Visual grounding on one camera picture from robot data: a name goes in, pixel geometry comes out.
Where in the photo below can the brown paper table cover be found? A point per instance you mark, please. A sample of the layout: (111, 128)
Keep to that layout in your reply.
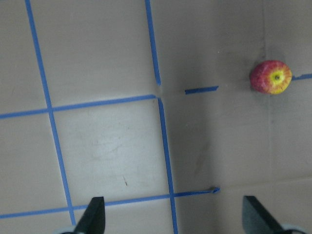
(148, 103)

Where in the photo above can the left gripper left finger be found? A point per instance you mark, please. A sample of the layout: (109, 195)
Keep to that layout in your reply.
(93, 219)

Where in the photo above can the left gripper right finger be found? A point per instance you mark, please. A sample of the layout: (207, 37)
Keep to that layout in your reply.
(257, 220)

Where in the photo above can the red yellow apple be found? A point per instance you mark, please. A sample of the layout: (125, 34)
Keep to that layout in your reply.
(271, 77)

